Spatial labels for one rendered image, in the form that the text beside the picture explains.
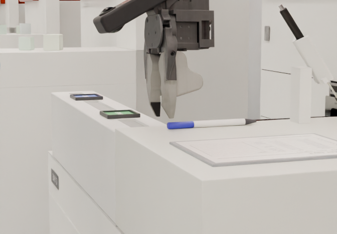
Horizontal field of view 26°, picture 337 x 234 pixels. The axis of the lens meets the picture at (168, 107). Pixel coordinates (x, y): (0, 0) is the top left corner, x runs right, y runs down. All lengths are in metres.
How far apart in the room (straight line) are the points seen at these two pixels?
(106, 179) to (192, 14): 0.29
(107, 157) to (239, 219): 0.40
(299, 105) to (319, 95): 0.65
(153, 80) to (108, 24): 0.12
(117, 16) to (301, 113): 0.32
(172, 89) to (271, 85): 1.00
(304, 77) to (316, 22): 0.67
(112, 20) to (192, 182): 0.32
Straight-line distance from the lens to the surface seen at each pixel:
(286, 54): 1.90
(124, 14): 1.00
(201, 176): 0.76
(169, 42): 1.00
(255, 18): 5.53
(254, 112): 5.58
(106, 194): 1.14
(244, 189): 0.76
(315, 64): 1.13
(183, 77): 1.02
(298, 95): 1.12
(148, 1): 1.01
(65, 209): 1.49
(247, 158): 0.83
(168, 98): 1.00
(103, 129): 1.13
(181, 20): 1.02
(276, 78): 1.96
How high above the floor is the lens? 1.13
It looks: 8 degrees down
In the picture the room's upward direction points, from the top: straight up
